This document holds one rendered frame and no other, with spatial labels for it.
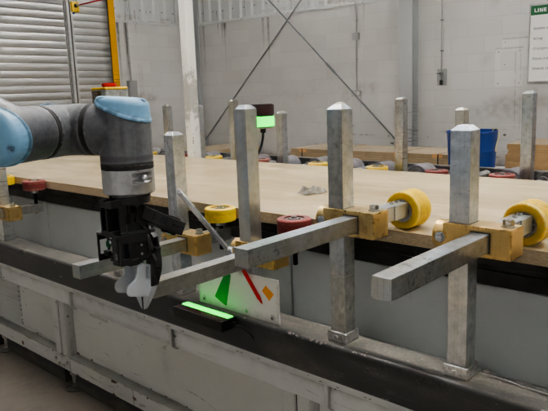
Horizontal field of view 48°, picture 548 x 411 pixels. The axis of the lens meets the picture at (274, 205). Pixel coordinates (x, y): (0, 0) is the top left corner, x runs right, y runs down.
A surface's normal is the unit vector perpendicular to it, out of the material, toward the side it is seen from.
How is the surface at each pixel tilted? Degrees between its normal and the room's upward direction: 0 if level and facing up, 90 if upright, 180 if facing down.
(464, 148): 90
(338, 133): 90
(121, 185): 90
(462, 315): 90
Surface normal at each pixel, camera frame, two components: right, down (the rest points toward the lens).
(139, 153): 0.69, 0.11
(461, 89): -0.64, 0.16
